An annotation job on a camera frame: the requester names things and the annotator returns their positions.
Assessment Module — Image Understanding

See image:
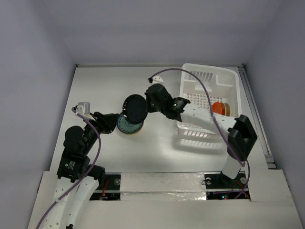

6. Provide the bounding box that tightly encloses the white foam strip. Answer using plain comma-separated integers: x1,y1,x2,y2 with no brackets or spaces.
120,172,206,201

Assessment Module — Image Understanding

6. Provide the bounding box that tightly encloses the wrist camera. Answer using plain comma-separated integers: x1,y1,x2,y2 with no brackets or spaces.
148,75,164,84
72,102,91,117

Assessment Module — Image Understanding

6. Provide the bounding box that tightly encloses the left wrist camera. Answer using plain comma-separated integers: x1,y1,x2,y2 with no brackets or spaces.
72,102,91,117

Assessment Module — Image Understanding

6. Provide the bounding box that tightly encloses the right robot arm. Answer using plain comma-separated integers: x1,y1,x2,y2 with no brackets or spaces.
145,83,257,187

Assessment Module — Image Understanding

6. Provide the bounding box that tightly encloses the beige plate at rack end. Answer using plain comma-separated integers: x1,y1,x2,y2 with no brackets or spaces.
224,103,231,116

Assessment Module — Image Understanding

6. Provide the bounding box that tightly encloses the blue grey patterned plate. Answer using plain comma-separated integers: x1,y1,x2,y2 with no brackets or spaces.
116,113,144,135

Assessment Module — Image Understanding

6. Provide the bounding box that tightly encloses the black plate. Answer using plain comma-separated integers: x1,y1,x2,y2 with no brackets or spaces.
122,94,148,125

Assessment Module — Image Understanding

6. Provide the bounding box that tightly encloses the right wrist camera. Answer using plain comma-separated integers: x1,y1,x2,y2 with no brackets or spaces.
148,75,164,84

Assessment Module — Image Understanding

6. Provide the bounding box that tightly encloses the orange red plate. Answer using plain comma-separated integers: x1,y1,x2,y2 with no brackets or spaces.
212,102,225,115

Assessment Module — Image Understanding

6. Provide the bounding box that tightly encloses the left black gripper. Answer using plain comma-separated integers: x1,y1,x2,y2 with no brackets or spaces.
82,110,119,153

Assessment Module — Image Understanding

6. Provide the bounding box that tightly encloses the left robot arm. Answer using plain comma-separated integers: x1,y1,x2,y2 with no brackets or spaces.
36,108,119,229

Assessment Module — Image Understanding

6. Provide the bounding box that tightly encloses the white plastic dish rack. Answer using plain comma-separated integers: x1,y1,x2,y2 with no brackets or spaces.
177,63,242,139

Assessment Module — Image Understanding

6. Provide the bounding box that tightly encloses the aluminium rail on right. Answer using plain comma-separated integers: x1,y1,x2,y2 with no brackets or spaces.
238,64,277,170

